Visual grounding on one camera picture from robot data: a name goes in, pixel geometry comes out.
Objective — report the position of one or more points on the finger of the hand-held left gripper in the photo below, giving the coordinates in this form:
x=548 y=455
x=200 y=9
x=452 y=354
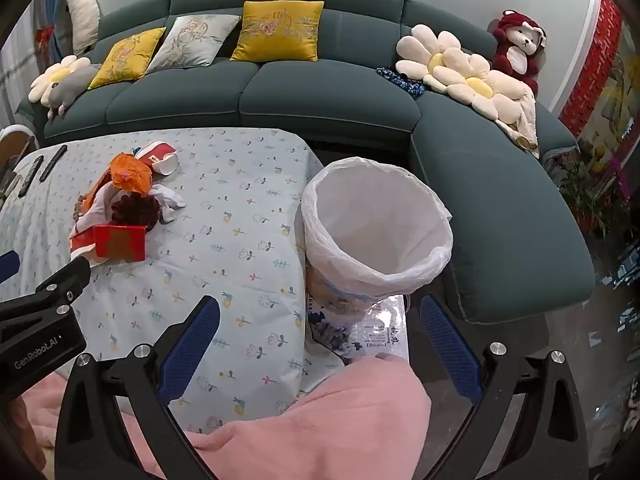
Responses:
x=60 y=285
x=7 y=266

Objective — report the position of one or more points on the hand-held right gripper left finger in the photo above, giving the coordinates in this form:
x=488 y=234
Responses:
x=192 y=355

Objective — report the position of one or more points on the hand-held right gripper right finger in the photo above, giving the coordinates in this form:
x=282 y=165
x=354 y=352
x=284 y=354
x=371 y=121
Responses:
x=447 y=350

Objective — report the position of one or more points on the red cardboard box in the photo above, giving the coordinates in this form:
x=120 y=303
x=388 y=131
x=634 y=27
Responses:
x=120 y=244

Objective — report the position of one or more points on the brown fluffy scrunchie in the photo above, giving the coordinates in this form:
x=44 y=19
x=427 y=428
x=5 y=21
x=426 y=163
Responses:
x=132 y=210

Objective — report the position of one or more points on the blue white printed plastic bag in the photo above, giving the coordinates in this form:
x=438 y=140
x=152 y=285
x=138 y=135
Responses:
x=340 y=332

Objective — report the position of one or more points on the floral tablecloth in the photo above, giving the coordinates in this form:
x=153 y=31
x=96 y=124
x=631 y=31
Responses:
x=225 y=240

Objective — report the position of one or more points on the chair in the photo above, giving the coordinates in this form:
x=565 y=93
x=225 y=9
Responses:
x=12 y=140

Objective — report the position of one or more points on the orange plastic bag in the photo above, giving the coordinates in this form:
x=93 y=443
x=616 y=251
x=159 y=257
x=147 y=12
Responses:
x=130 y=172

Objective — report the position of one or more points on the white cloth with red trim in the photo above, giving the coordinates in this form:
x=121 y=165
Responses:
x=167 y=202

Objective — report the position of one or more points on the pink fleece blanket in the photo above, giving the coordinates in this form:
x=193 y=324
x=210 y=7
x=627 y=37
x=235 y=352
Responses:
x=325 y=430

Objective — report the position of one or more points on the red and white sock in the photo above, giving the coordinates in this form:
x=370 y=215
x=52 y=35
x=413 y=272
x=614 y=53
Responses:
x=157 y=155

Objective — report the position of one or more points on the grey plush toy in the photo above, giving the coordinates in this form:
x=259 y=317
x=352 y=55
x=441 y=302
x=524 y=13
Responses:
x=70 y=91

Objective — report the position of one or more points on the small daisy flower pillow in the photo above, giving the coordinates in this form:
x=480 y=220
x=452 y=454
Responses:
x=55 y=77

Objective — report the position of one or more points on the potted plants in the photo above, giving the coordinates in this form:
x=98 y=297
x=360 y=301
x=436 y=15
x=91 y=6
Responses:
x=585 y=195

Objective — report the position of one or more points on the small yellow embroidered cushion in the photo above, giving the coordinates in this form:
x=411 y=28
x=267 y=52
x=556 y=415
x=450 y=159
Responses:
x=125 y=57

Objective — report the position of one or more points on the long white plush toy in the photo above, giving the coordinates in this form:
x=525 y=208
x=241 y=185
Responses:
x=82 y=15

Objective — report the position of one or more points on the cream daisy flower pillow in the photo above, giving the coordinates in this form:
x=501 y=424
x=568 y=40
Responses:
x=435 y=55
x=480 y=90

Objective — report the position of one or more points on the blue beaded cloth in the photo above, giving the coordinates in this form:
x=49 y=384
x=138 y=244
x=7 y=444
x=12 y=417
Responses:
x=400 y=80

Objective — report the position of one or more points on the grey embroidered cushion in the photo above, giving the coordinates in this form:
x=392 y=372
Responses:
x=192 y=42

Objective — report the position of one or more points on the dark green sofa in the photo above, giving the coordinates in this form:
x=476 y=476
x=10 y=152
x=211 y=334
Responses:
x=325 y=90

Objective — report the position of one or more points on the red monkey plush toy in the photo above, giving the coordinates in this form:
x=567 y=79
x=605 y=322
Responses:
x=515 y=60

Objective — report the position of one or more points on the large yellow embroidered cushion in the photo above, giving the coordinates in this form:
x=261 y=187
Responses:
x=277 y=30

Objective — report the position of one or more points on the red wall decoration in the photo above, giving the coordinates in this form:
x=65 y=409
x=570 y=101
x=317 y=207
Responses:
x=595 y=60

